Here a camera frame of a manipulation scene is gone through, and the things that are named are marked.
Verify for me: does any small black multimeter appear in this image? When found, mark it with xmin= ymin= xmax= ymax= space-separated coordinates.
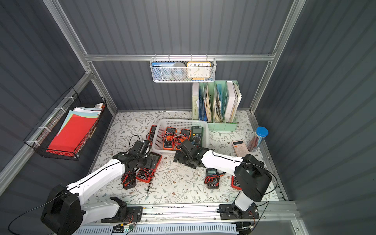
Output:
xmin=204 ymin=168 xmax=226 ymax=190
xmin=121 ymin=171 xmax=136 ymax=190

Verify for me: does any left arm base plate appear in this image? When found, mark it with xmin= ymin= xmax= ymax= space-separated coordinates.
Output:
xmin=101 ymin=206 xmax=143 ymax=224

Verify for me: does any red paper folder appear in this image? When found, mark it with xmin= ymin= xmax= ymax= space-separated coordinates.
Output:
xmin=47 ymin=111 xmax=98 ymax=157

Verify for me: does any orange multimeter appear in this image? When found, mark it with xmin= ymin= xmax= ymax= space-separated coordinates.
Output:
xmin=174 ymin=129 xmax=191 ymax=149
xmin=162 ymin=127 xmax=176 ymax=151

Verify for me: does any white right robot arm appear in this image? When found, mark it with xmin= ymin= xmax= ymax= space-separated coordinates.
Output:
xmin=178 ymin=140 xmax=275 ymax=212

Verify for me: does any blue box in basket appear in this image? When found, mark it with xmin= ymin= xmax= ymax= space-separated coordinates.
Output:
xmin=150 ymin=62 xmax=175 ymax=82

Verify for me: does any green file organizer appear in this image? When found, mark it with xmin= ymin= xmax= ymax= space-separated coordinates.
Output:
xmin=192 ymin=80 xmax=242 ymax=132

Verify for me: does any red multimeter behind basket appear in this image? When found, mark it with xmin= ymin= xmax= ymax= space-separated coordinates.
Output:
xmin=146 ymin=125 xmax=157 ymax=146

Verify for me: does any grey tape roll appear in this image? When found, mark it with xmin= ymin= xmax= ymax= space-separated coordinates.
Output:
xmin=170 ymin=62 xmax=187 ymax=81

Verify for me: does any blue lid pencil tube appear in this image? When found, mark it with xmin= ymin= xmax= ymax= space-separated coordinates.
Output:
xmin=247 ymin=126 xmax=269 ymax=152

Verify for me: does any black wire wall basket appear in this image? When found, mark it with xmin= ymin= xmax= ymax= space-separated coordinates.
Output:
xmin=24 ymin=89 xmax=107 ymax=161

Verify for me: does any pink calculator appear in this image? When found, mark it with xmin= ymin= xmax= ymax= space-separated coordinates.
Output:
xmin=232 ymin=140 xmax=249 ymax=157

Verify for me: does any orange alarm clock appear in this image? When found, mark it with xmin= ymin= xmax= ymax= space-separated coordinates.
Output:
xmin=187 ymin=61 xmax=212 ymax=80

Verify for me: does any white wire hanging basket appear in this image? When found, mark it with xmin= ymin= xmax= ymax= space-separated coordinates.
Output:
xmin=149 ymin=57 xmax=217 ymax=83

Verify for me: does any dark green multimeter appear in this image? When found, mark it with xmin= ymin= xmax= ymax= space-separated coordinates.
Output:
xmin=190 ymin=126 xmax=203 ymax=147

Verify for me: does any red ANENG multimeter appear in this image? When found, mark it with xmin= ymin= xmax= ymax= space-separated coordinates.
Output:
xmin=136 ymin=152 xmax=162 ymax=183

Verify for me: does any white plastic basket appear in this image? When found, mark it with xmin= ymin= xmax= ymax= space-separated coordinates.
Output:
xmin=152 ymin=119 xmax=209 ymax=155

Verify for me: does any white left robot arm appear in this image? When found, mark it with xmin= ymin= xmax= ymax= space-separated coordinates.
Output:
xmin=41 ymin=141 xmax=161 ymax=235

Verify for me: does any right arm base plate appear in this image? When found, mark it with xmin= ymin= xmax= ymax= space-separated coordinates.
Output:
xmin=217 ymin=203 xmax=260 ymax=220

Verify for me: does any red multimeter far right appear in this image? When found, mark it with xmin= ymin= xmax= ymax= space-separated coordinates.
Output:
xmin=231 ymin=176 xmax=242 ymax=191

